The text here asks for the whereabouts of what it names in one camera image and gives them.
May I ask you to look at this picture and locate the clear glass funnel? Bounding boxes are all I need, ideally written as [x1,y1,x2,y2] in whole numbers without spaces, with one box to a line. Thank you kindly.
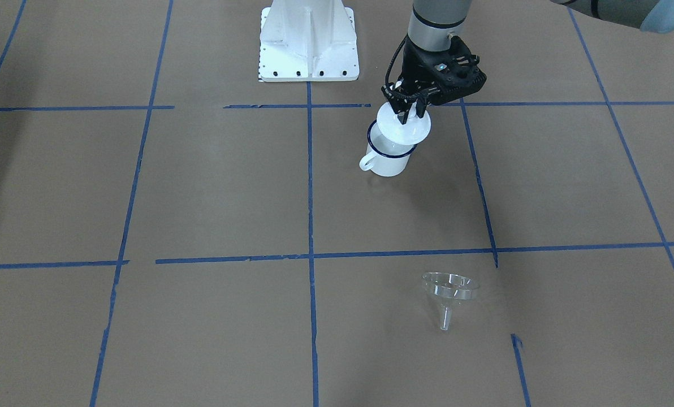
[421,271,480,331]

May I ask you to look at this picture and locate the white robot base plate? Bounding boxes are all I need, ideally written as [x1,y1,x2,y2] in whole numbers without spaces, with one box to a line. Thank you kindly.
[258,1,360,83]

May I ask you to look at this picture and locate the white enamel mug blue rim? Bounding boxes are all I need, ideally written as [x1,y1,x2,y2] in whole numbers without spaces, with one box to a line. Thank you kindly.
[358,120,417,177]

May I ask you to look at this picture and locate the white ceramic mug lid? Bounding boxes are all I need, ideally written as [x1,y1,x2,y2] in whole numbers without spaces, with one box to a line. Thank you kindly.
[376,102,431,146]

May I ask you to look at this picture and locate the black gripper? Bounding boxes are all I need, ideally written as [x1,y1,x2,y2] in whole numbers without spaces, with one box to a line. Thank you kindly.
[381,36,487,125]

